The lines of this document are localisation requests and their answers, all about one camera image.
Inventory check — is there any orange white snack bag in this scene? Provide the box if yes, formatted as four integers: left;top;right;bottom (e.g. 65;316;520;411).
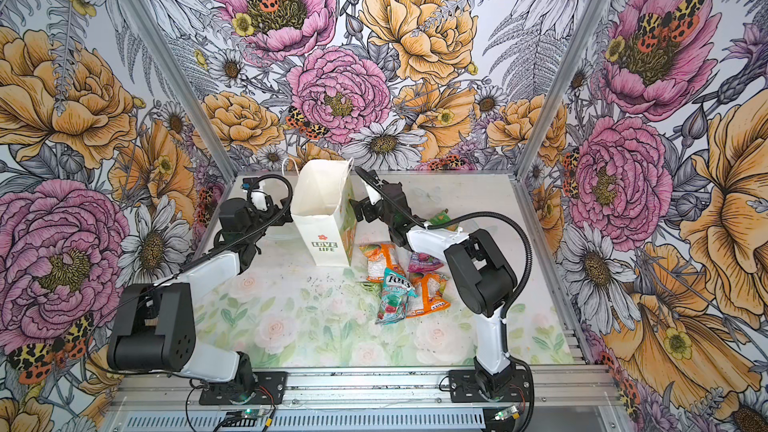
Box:
359;242;405;283

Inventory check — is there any white paper bag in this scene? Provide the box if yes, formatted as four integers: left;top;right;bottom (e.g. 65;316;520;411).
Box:
290;159;357;267

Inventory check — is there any purple pink snack bag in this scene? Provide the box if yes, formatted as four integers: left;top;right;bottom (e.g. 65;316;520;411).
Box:
408;252;444;274

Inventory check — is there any teal candy bag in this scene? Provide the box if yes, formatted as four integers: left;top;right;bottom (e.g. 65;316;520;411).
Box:
376;268;416;325

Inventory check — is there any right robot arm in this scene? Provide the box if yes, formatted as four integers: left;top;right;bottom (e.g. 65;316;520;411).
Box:
350;167;533;400

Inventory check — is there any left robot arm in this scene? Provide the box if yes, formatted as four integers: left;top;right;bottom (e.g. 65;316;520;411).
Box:
107;174;292;404

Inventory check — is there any green snack bag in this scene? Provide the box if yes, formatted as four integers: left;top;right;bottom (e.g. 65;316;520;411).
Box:
427;209;452;227

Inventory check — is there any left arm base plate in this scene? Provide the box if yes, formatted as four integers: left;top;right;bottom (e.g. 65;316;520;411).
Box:
198;371;288;406

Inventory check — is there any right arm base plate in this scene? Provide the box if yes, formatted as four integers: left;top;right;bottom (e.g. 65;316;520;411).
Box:
448;364;534;403

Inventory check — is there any aluminium front rail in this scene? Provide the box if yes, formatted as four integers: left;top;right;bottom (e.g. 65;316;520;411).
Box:
109;364;619;413

